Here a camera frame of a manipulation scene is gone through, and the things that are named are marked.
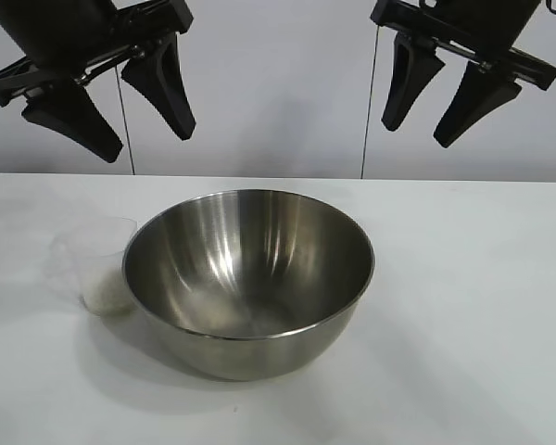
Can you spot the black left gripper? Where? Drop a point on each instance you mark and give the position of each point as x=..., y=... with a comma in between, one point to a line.
x=65, y=37

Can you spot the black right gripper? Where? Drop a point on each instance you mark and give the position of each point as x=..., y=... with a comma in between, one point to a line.
x=472, y=21

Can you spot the clear plastic measuring cup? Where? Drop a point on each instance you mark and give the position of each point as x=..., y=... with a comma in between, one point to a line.
x=88, y=259

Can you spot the white rice grains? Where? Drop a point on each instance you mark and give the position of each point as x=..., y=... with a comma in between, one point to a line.
x=106, y=299

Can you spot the stainless steel mixing bowl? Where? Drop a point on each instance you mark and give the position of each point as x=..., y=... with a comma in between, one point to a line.
x=245, y=269

